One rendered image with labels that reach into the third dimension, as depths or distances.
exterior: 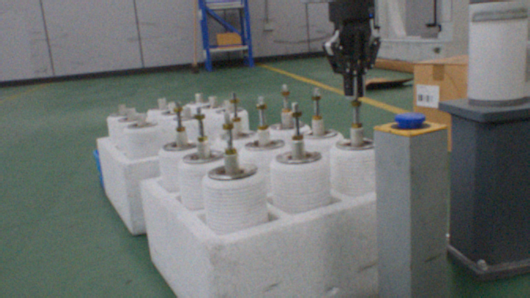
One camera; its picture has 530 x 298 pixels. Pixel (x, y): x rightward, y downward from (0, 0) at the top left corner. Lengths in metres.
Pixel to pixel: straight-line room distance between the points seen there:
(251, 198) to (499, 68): 0.46
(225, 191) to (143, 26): 6.41
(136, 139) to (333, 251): 0.61
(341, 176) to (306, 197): 0.09
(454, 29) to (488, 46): 3.13
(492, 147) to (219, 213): 0.46
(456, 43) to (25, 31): 5.44
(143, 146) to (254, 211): 0.55
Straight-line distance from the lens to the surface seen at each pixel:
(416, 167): 0.65
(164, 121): 1.35
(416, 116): 0.67
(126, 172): 1.17
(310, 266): 0.76
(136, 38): 7.06
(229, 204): 0.70
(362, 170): 0.81
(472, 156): 0.90
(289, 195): 0.76
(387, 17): 5.29
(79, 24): 7.15
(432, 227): 0.70
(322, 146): 0.90
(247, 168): 0.74
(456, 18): 4.02
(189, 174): 0.81
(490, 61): 0.89
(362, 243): 0.81
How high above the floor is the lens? 0.46
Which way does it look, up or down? 14 degrees down
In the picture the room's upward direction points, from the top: 5 degrees counter-clockwise
